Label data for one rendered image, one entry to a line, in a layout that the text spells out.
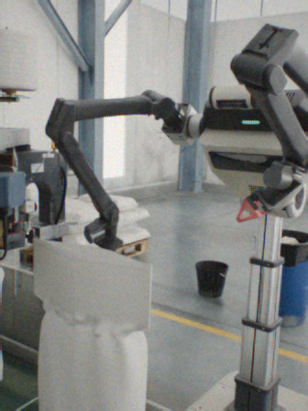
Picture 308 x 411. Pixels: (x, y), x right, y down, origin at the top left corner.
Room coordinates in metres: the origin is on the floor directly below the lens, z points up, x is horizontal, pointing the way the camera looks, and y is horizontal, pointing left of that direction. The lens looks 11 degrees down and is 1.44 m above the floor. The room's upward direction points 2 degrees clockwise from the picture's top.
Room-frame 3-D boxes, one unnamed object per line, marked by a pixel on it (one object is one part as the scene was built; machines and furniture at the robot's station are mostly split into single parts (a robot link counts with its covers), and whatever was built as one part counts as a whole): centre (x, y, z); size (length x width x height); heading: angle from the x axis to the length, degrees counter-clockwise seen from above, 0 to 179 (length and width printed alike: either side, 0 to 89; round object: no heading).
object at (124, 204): (5.14, 0.52, 0.56); 0.67 x 0.43 x 0.15; 56
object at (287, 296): (3.38, -1.02, 0.32); 0.51 x 0.48 x 0.65; 146
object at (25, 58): (1.37, 0.43, 1.61); 0.17 x 0.17 x 0.17
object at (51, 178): (1.70, 0.52, 1.21); 0.30 x 0.25 x 0.30; 56
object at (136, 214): (5.00, 0.36, 0.44); 0.68 x 0.44 x 0.15; 146
